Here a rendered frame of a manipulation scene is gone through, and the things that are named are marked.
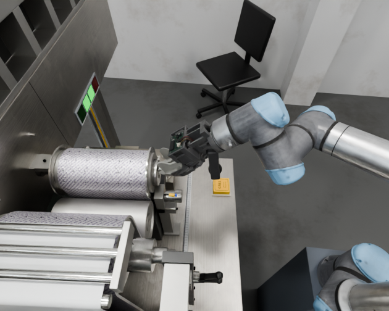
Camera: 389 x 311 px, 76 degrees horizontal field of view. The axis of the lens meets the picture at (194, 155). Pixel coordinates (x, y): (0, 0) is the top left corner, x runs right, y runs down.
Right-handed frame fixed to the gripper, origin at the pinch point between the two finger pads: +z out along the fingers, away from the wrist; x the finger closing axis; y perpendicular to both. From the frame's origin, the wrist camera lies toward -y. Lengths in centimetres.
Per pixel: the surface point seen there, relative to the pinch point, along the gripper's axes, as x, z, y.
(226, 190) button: -13.1, 6.1, -40.1
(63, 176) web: 4.6, 18.9, 18.5
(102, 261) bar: 28.8, -6.8, 16.0
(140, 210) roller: 10.8, 6.7, 0.9
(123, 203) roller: 8.7, 11.3, 3.7
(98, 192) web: 6.0, 16.2, 9.1
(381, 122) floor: -151, -69, -224
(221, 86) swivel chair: -138, 30, -76
